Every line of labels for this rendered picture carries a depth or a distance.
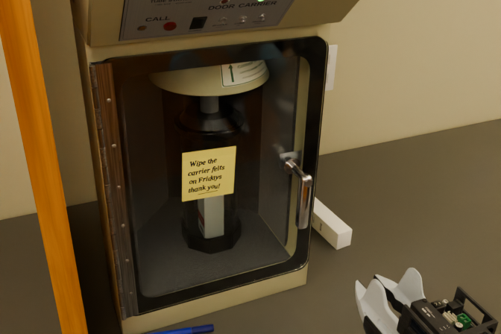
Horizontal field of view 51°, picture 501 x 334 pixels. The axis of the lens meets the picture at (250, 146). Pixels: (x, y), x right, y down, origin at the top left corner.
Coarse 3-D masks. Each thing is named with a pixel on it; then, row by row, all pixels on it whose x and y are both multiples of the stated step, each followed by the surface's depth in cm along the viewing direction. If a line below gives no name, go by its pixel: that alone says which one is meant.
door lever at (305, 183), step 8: (288, 160) 76; (296, 160) 77; (288, 168) 77; (296, 168) 75; (296, 176) 75; (304, 176) 73; (304, 184) 73; (304, 192) 74; (304, 200) 74; (304, 208) 75; (296, 216) 77; (304, 216) 76; (296, 224) 77; (304, 224) 77
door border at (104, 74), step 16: (112, 80) 61; (96, 96) 60; (112, 96) 61; (112, 112) 62; (112, 128) 63; (112, 144) 64; (112, 160) 65; (112, 176) 66; (112, 192) 67; (112, 208) 68; (128, 224) 70; (112, 240) 70; (128, 240) 72; (128, 256) 73; (128, 272) 74; (128, 288) 75; (128, 304) 77
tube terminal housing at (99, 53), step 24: (72, 0) 61; (96, 48) 59; (120, 48) 61; (144, 48) 62; (168, 48) 63; (96, 144) 66; (96, 168) 73; (240, 288) 86; (264, 288) 88; (288, 288) 91; (120, 312) 78; (168, 312) 82; (192, 312) 84
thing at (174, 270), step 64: (128, 64) 61; (192, 64) 64; (256, 64) 67; (320, 64) 71; (128, 128) 64; (192, 128) 68; (256, 128) 72; (320, 128) 76; (128, 192) 68; (256, 192) 77; (192, 256) 77; (256, 256) 83
